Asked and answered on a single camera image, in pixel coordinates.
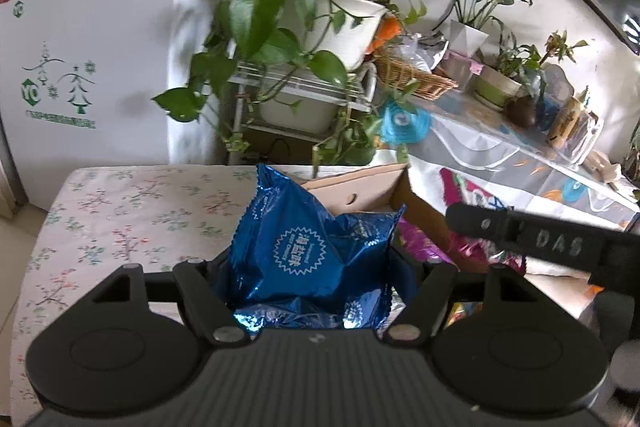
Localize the white refrigerator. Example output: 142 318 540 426
1 0 219 209

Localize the purple snack bag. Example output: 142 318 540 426
397 218 526 275

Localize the dark blue foil bag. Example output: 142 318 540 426
212 165 402 333

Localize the yellow snack pack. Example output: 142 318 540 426
445 303 483 327

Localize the cardboard box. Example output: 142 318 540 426
294 161 597 323

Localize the side table grey cloth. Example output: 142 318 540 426
402 91 639 231

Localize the floral tablecloth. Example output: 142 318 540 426
9 166 256 426

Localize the white vase plant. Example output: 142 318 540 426
448 0 533 58

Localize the wicker basket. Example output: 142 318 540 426
373 52 458 101

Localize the green bowl planter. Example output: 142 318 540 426
474 30 589 112

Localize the white metal plant stand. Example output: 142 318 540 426
228 63 376 165

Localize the brown round pot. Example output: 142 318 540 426
503 95 536 129

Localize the turquoise round object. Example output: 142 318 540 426
381 100 432 146

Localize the amber bottle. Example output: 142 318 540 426
547 87 589 150

